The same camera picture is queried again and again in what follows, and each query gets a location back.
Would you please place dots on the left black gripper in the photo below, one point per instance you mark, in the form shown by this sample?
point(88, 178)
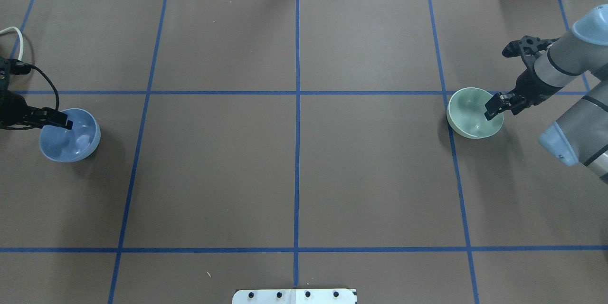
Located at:
point(10, 108)

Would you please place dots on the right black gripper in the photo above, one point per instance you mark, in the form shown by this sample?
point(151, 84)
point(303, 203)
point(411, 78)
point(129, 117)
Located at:
point(528, 86)

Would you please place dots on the blue bowl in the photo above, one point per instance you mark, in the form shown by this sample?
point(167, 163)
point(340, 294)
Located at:
point(71, 145)

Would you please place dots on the green bowl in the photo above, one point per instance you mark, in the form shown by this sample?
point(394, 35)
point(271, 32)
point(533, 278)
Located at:
point(465, 114)

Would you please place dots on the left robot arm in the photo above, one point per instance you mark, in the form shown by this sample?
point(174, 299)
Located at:
point(14, 67)

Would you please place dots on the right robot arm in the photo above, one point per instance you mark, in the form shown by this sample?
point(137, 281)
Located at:
point(579, 136)

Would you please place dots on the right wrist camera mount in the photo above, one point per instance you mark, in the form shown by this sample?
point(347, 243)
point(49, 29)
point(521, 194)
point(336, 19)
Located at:
point(528, 48)

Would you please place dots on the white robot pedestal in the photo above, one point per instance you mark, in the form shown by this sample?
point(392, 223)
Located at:
point(296, 296)

